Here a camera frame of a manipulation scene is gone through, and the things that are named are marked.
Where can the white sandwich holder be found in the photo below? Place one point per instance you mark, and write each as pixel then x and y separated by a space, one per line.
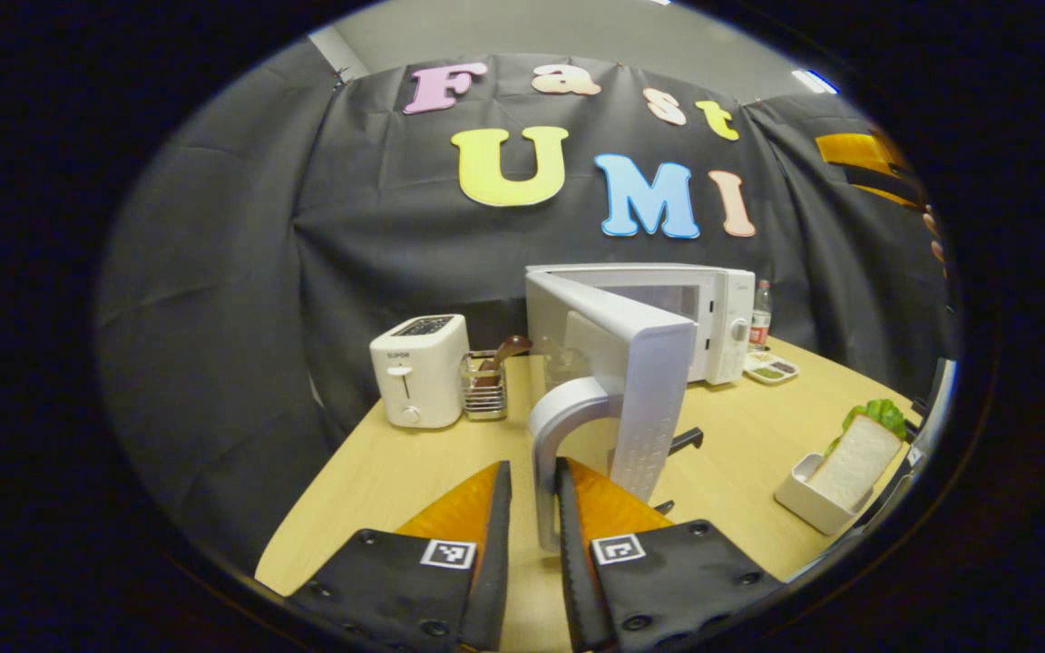
pixel 804 503

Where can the white divided dish of beans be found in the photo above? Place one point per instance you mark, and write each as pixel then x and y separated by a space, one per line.
pixel 769 369

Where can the clear utensil holder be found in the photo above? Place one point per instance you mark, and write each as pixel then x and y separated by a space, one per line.
pixel 484 399

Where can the small ceiling light panel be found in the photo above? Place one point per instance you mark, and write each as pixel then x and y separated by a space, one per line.
pixel 815 82

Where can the clear bottle with red label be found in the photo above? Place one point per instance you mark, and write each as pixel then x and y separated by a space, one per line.
pixel 760 317

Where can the brown wooden spoon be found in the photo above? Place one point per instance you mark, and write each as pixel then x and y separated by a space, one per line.
pixel 509 346

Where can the white toaster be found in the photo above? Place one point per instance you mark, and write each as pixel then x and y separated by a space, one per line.
pixel 418 372

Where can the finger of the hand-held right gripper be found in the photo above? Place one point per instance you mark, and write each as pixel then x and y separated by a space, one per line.
pixel 858 152
pixel 885 196

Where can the lettuce sandwich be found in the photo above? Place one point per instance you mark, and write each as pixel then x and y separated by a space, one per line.
pixel 858 462

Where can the white microwave oven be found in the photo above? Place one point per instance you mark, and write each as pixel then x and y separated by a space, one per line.
pixel 649 363

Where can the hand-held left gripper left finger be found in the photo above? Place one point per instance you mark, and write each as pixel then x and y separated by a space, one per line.
pixel 493 580

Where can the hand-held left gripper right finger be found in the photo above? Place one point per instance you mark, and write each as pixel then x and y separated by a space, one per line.
pixel 572 580

